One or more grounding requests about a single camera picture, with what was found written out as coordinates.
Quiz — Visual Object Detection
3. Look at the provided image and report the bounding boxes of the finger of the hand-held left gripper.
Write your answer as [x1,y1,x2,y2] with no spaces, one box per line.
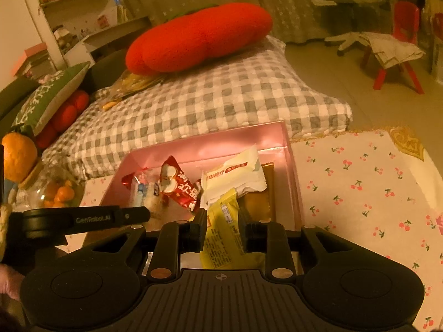
[117,206,152,227]

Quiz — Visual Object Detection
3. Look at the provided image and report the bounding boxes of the gold wafer packet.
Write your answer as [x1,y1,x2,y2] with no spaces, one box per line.
[240,162,276,224]

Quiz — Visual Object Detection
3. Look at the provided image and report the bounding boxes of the red plastic chair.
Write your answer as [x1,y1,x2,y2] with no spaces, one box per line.
[362,2,425,95]

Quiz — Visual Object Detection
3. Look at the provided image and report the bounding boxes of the green snowflake cushion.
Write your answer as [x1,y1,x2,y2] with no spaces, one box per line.
[12,61,91,135]

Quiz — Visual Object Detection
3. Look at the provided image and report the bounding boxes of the small red plush cushion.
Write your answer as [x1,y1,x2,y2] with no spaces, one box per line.
[35,90,90,149]

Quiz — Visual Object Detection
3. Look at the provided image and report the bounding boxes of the golden snack bags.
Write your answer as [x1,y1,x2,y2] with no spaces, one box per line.
[100,71,167,110]

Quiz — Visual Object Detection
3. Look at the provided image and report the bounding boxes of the person's left hand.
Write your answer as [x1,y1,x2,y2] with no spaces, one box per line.
[0,263,25,301]

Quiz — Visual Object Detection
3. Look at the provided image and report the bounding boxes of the white grey office chair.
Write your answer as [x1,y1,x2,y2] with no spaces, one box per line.
[306,0,388,56]

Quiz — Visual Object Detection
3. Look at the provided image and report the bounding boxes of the white red label snack packet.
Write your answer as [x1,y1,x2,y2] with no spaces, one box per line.
[201,144,268,210]

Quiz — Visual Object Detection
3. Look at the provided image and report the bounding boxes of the grey checked pillow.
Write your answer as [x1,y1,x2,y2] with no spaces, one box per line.
[42,36,354,180]

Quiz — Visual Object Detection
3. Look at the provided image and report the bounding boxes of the cherry print bed sheet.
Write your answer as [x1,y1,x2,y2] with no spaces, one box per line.
[66,128,443,332]

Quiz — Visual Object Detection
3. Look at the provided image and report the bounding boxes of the stack of books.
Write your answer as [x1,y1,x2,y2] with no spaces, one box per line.
[14,43,58,77]

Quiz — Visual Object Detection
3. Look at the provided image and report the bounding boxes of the white shelf unit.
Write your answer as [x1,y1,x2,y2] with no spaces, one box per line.
[52,15,150,67]

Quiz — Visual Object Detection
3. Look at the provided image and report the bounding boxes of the red pumpkin cushion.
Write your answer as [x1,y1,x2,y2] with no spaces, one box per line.
[125,3,273,75]

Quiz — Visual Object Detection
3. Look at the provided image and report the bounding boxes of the glass jar with orange lid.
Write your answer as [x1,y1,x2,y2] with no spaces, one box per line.
[2,132,85,212]

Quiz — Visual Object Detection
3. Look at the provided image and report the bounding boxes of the pink cardboard box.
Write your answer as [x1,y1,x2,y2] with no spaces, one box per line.
[85,121,302,270]

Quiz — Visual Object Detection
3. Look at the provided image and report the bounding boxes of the white blue milk snack packet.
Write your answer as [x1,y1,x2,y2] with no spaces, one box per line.
[131,168,165,217]

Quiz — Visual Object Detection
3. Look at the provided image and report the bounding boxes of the dark green sofa back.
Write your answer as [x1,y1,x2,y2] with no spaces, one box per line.
[86,48,129,95]

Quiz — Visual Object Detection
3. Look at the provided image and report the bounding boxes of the crumpled newspaper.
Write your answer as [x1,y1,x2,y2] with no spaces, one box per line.
[363,31,426,70]

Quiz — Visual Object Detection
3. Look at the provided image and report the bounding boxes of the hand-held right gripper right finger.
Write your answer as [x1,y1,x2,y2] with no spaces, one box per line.
[239,211,367,281]

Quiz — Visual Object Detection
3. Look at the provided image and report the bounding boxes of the pile of small oranges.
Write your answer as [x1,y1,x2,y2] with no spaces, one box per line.
[43,180,75,208]

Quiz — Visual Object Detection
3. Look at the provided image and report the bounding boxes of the yellow snack packet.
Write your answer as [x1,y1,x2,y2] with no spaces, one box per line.
[200,190,269,270]

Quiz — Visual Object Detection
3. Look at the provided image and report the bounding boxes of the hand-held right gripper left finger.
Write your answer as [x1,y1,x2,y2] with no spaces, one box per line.
[81,209,208,282]

